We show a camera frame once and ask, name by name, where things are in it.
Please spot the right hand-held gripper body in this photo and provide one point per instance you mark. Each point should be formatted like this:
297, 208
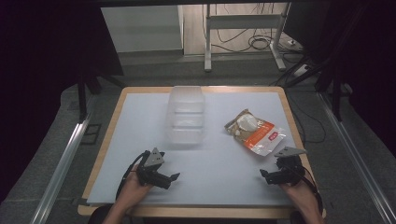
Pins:
287, 168

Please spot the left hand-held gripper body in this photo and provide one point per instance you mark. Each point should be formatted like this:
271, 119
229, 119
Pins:
151, 170

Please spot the orange and clear snack bag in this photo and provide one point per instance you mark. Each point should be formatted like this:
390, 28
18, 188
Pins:
254, 132

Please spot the clear plastic drawer organizer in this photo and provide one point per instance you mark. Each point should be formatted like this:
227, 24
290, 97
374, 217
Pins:
185, 115

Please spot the person's left hand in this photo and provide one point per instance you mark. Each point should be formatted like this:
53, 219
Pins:
134, 189

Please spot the person's right hand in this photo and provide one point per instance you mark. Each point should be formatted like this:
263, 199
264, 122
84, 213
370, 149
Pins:
301, 195

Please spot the black floor plate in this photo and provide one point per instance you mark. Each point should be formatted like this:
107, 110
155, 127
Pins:
91, 133

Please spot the white power strip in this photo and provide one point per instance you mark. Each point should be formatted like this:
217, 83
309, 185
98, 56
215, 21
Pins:
301, 70

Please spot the black metal stand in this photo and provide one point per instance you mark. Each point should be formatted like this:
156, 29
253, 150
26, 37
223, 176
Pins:
90, 84
336, 77

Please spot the white panel board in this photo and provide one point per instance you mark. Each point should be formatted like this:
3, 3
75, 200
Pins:
144, 28

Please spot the white metal stand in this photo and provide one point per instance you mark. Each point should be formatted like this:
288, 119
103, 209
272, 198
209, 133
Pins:
246, 31

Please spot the aluminium floor rail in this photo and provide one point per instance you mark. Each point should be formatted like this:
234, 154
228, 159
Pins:
358, 158
61, 169

